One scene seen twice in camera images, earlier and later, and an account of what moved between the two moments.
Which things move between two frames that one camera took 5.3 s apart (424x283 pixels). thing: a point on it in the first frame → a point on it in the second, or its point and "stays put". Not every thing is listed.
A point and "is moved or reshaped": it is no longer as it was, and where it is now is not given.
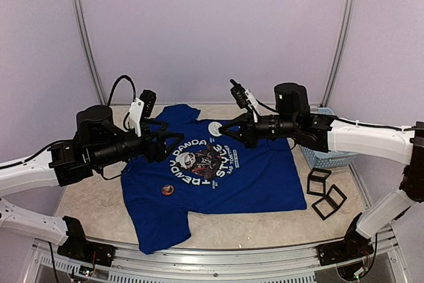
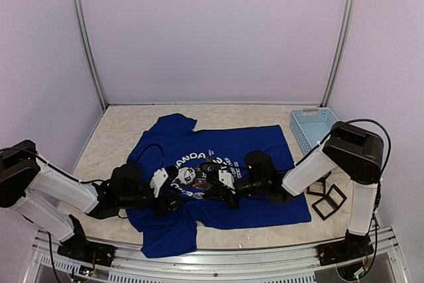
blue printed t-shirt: (207, 172) is moved or reshaped
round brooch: (213, 128) → (198, 195)
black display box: (317, 181) stays put
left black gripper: (158, 153) → (165, 199)
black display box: (330, 203) stays put
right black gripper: (246, 135) → (220, 191)
